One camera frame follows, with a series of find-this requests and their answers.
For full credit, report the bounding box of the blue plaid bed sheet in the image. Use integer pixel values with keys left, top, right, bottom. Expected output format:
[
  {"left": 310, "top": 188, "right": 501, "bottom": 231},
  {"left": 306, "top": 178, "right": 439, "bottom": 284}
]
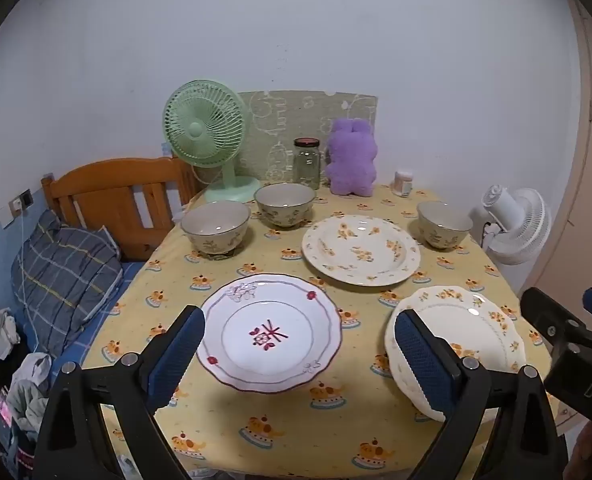
[{"left": 50, "top": 260, "right": 149, "bottom": 371}]

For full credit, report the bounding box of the scalloped yellow floral plate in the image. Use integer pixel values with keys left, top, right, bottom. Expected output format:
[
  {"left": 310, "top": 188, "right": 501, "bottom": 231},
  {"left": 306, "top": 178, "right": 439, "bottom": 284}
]
[{"left": 384, "top": 285, "right": 527, "bottom": 422}]

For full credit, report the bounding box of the yellow printed tablecloth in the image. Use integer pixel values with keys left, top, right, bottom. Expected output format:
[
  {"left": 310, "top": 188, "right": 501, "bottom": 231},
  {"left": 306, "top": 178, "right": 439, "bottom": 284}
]
[{"left": 78, "top": 182, "right": 554, "bottom": 478}]

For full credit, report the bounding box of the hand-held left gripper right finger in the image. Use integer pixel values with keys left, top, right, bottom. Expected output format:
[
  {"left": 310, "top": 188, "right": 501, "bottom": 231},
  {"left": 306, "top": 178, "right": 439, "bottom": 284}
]
[{"left": 394, "top": 308, "right": 568, "bottom": 480}]

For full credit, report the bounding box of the round yellow floral plate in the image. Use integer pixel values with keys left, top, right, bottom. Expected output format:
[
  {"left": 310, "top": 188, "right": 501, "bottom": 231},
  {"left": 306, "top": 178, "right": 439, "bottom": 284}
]
[{"left": 302, "top": 214, "right": 421, "bottom": 288}]

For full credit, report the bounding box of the wooden bed headboard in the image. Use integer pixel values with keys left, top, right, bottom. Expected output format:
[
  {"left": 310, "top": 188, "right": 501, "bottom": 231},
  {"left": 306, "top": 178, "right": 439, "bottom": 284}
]
[{"left": 40, "top": 156, "right": 201, "bottom": 262}]

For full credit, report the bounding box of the wall socket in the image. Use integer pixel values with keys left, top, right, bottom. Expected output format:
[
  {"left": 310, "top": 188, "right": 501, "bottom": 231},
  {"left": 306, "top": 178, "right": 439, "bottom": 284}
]
[{"left": 8, "top": 189, "right": 34, "bottom": 221}]

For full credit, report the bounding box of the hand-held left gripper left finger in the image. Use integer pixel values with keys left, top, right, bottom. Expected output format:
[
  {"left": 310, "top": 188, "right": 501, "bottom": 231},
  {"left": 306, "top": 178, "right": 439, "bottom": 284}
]
[{"left": 34, "top": 304, "right": 207, "bottom": 480}]

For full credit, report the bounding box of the purple plush toy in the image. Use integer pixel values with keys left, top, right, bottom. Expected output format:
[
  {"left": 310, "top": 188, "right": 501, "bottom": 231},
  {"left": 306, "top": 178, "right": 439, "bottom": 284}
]
[{"left": 324, "top": 117, "right": 379, "bottom": 196}]

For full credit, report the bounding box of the green patterned wall mat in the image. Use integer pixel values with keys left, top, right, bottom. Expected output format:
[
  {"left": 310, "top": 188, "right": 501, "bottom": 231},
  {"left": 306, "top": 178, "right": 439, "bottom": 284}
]
[{"left": 236, "top": 90, "right": 379, "bottom": 186}]

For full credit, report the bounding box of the beige floral ceramic bowl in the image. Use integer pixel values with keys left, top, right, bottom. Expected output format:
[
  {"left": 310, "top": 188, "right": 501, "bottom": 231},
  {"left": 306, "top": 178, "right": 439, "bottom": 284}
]
[
  {"left": 417, "top": 201, "right": 474, "bottom": 250},
  {"left": 181, "top": 201, "right": 251, "bottom": 256},
  {"left": 254, "top": 183, "right": 317, "bottom": 229}
]

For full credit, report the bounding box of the white plate with red trim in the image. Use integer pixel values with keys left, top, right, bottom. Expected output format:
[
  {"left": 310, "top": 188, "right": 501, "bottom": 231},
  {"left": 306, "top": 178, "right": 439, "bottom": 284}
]
[{"left": 196, "top": 273, "right": 343, "bottom": 395}]

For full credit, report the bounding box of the white electric fan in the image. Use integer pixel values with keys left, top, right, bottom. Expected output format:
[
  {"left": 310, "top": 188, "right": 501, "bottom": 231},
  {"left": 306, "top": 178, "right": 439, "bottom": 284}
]
[{"left": 471, "top": 185, "right": 552, "bottom": 266}]

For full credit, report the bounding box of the glass jar with dark lid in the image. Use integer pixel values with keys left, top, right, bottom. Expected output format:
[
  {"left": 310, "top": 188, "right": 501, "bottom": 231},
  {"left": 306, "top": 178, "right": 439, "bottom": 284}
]
[{"left": 293, "top": 137, "right": 321, "bottom": 190}]

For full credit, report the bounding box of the green desk fan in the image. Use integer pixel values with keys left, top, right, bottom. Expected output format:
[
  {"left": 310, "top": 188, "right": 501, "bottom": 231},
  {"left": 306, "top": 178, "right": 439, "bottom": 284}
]
[{"left": 163, "top": 80, "right": 261, "bottom": 204}]

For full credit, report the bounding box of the grey plaid pillow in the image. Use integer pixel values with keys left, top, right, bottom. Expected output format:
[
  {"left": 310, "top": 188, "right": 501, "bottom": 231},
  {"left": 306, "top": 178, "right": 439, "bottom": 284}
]
[{"left": 10, "top": 208, "right": 124, "bottom": 356}]

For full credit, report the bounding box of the grey crumpled garment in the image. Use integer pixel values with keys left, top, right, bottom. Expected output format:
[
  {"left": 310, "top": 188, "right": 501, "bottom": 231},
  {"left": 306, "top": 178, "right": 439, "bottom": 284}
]
[{"left": 8, "top": 352, "right": 54, "bottom": 431}]

